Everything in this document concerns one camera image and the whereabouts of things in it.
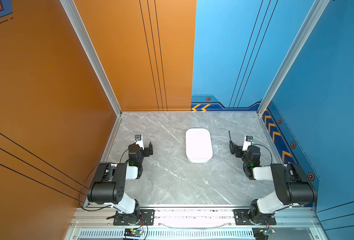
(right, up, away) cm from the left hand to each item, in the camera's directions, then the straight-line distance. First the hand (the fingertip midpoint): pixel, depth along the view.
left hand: (143, 141), depth 94 cm
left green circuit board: (+1, -41, -23) cm, 47 cm away
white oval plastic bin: (+35, -2, 0) cm, 35 cm away
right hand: (+62, -2, 0) cm, 62 cm away
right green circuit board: (+63, -41, -24) cm, 79 cm away
